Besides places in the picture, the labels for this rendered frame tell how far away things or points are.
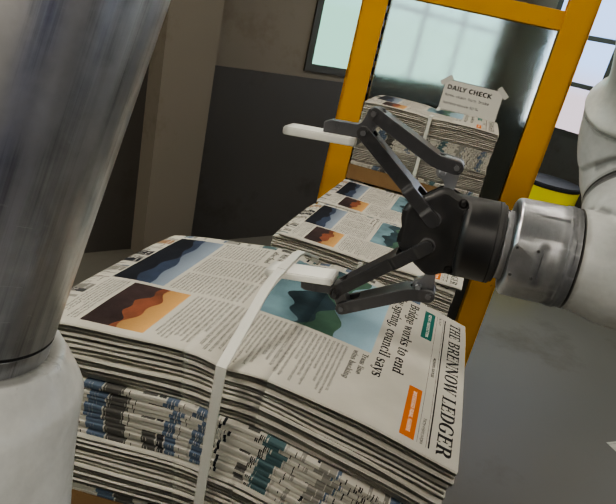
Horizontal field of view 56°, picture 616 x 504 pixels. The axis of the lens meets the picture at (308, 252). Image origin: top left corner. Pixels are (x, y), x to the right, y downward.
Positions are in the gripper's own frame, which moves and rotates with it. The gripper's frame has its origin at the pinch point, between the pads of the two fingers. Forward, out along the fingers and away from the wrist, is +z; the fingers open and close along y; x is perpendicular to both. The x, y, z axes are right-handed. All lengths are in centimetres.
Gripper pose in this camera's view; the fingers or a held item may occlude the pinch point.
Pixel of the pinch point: (289, 200)
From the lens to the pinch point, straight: 56.7
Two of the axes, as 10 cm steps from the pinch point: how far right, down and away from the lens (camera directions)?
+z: -9.5, -2.2, 2.1
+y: -1.3, 9.3, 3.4
